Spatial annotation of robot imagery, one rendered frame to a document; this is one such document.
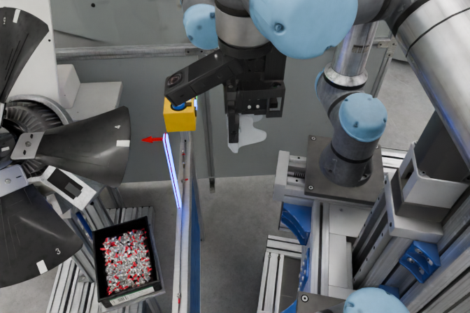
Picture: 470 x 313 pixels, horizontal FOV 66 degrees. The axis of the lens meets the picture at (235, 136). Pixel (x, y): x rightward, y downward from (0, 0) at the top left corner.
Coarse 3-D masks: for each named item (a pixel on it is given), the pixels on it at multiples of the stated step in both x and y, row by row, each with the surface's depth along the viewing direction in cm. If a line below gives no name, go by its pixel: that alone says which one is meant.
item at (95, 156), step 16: (112, 112) 97; (128, 112) 96; (64, 128) 95; (80, 128) 95; (96, 128) 94; (112, 128) 94; (128, 128) 94; (48, 144) 92; (64, 144) 91; (80, 144) 91; (96, 144) 92; (112, 144) 92; (48, 160) 89; (64, 160) 89; (80, 160) 89; (96, 160) 90; (112, 160) 90; (96, 176) 88; (112, 176) 89
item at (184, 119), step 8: (168, 104) 119; (192, 104) 120; (168, 112) 117; (176, 112) 117; (184, 112) 117; (192, 112) 117; (168, 120) 119; (176, 120) 119; (184, 120) 119; (192, 120) 120; (168, 128) 122; (176, 128) 122; (184, 128) 122; (192, 128) 122
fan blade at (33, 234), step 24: (24, 192) 95; (0, 216) 90; (24, 216) 94; (48, 216) 98; (0, 240) 90; (24, 240) 93; (48, 240) 96; (72, 240) 100; (0, 264) 90; (24, 264) 93; (48, 264) 96; (0, 288) 90
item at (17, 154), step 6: (36, 132) 95; (42, 132) 95; (24, 138) 94; (30, 138) 94; (36, 138) 94; (18, 144) 92; (24, 144) 92; (36, 144) 92; (18, 150) 91; (30, 150) 91; (36, 150) 91; (12, 156) 89; (18, 156) 90; (24, 156) 89; (30, 156) 89
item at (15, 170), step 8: (8, 168) 94; (16, 168) 95; (0, 176) 92; (8, 176) 94; (16, 176) 95; (24, 176) 96; (0, 184) 92; (8, 184) 93; (16, 184) 94; (24, 184) 96; (0, 192) 91; (8, 192) 93
